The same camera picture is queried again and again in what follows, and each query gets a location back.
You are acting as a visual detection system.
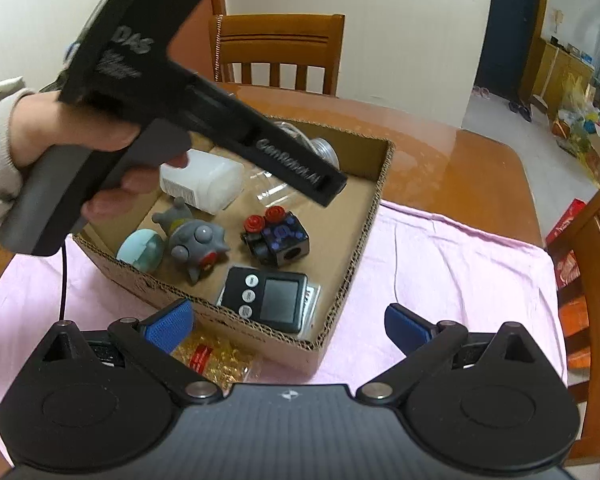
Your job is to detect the red cardboard box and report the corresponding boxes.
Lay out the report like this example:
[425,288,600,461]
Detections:
[544,199,588,291]

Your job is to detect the pink cloth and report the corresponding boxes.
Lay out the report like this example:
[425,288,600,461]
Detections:
[0,200,569,448]

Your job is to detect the grey rubber monster toy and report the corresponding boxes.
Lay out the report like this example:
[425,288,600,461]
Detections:
[151,197,231,285]

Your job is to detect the pile of household clutter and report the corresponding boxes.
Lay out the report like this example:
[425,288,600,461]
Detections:
[550,75,600,181]

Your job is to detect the black digital timer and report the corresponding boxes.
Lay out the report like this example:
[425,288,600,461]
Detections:
[215,266,323,336]

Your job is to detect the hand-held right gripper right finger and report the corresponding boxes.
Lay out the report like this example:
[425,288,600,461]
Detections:
[355,302,549,407]

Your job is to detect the gold packet with red label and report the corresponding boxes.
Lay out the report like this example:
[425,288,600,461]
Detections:
[172,330,261,391]

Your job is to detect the wooden chair with slatted back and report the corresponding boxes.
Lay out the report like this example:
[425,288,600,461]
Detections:
[208,14,345,97]

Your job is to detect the dark door with wooden frame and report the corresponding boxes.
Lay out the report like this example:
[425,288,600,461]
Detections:
[474,0,553,103]

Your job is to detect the teal egg toy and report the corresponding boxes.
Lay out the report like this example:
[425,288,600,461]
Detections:
[116,229,167,273]

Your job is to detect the person's left hand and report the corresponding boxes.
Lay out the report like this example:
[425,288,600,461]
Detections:
[9,91,191,235]

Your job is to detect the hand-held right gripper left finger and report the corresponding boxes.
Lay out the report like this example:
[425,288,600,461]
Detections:
[41,298,223,407]

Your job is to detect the brown cardboard box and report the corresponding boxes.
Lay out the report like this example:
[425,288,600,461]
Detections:
[72,117,397,373]

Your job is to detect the white plastic bottle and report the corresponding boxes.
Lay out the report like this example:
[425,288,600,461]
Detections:
[159,149,245,212]

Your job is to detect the black cube toy red wheels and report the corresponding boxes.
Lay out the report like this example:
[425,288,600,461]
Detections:
[240,206,311,267]

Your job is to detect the wooden cabinet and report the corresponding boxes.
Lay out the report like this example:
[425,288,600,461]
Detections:
[522,37,598,111]

